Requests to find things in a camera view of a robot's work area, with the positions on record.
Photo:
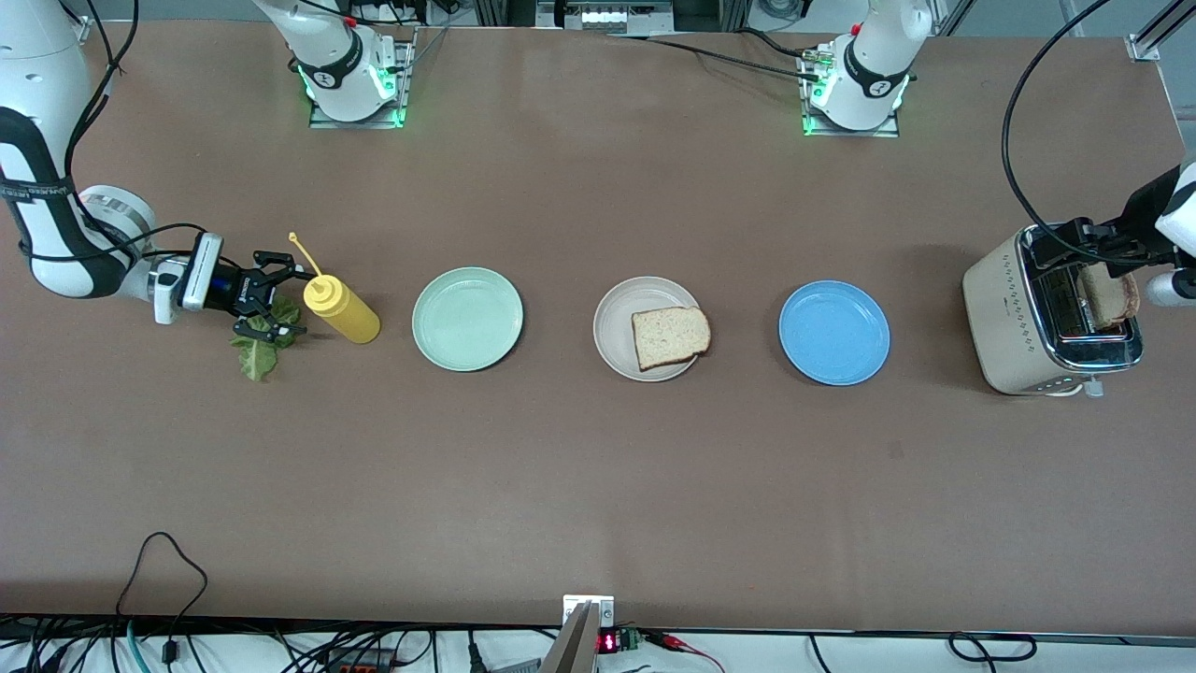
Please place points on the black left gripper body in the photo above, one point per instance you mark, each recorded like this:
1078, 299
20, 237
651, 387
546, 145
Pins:
1142, 213

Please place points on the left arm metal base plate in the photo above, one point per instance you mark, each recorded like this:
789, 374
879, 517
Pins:
850, 133

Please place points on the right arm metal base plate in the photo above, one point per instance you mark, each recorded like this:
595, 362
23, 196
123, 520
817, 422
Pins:
355, 122

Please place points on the beige plate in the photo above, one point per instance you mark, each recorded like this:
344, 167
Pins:
617, 327

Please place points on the yellow mustard squeeze bottle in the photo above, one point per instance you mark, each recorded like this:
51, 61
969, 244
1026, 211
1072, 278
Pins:
346, 316

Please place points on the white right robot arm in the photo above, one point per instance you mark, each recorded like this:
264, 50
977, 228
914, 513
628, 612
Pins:
37, 56

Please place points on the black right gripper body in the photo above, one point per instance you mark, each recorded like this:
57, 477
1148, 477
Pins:
230, 287

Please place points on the small metal bracket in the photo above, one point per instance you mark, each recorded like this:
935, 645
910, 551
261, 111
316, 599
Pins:
603, 612

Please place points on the beige chrome toaster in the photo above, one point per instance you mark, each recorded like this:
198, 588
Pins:
1000, 318

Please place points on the blue plate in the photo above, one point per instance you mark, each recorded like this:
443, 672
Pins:
834, 334

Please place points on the aluminium corner bracket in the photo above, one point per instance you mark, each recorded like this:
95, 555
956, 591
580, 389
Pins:
1147, 45

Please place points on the green lettuce leaf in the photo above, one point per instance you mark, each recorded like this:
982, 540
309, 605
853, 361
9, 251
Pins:
254, 360

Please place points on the small red digit display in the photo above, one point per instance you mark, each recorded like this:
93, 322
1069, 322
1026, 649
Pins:
609, 642

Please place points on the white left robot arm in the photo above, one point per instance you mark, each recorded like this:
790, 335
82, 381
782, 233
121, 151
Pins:
874, 56

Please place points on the red connector block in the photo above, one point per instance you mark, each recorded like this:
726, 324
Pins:
355, 666

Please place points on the grey electronics box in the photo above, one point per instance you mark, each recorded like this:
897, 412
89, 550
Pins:
607, 17

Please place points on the brown bread slice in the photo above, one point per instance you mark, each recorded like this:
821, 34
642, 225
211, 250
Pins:
668, 336
1112, 301

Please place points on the pale green plate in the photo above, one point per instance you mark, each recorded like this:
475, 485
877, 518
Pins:
467, 320

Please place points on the grey metal bar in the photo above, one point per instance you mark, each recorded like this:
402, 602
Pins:
572, 650

